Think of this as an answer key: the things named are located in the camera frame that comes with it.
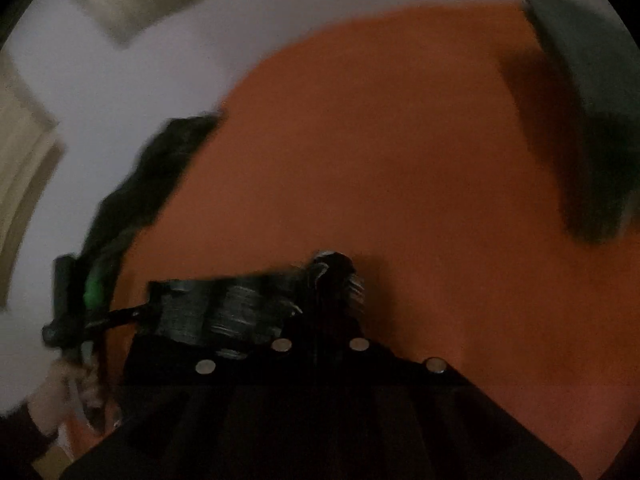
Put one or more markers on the orange blanket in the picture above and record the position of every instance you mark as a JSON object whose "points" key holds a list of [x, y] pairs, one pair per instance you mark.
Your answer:
{"points": [[375, 160]]}

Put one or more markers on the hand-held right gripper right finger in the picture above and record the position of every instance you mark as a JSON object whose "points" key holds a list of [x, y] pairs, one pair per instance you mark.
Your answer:
{"points": [[400, 410]]}

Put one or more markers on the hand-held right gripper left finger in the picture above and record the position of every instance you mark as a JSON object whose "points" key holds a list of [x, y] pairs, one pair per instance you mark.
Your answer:
{"points": [[225, 410]]}

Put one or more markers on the black patterned garment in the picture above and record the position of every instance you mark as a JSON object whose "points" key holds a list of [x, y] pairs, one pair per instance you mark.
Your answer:
{"points": [[235, 310]]}

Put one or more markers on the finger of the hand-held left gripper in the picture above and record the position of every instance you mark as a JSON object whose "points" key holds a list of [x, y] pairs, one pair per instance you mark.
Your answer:
{"points": [[125, 314]]}

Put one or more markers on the folded grey garment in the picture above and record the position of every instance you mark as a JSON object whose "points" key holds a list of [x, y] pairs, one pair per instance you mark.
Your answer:
{"points": [[590, 110]]}

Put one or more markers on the person's left hand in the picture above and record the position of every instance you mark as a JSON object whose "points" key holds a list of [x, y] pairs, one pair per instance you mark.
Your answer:
{"points": [[65, 395]]}

